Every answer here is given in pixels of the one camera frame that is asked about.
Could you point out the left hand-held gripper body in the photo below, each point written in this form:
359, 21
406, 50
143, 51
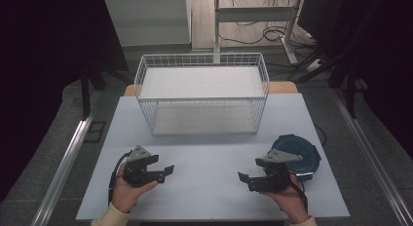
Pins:
138, 169

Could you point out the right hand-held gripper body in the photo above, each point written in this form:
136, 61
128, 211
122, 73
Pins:
276, 174

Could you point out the blue round lidded container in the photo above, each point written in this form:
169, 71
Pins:
305, 148

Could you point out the person's left hand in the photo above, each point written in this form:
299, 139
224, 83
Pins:
125, 193

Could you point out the person's right hand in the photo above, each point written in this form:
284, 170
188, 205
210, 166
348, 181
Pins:
289, 198

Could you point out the white table sheet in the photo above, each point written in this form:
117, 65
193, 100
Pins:
207, 187

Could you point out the dark square floor plate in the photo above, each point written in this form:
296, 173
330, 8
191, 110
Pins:
94, 131

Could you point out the wooden table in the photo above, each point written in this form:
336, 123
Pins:
282, 87

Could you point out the black stand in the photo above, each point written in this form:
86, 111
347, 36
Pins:
86, 89
350, 93

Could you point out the white power strip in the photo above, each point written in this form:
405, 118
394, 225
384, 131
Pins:
314, 65

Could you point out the metal floor rail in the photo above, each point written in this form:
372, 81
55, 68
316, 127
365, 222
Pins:
61, 174
373, 154

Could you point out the white desk frame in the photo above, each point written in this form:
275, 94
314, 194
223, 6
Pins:
256, 14

